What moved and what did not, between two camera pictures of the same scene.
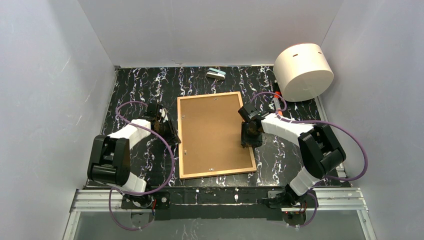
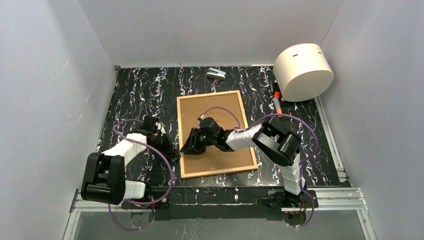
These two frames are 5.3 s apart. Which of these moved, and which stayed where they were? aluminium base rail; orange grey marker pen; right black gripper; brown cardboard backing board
Moved: right black gripper
Stayed: brown cardboard backing board; aluminium base rail; orange grey marker pen
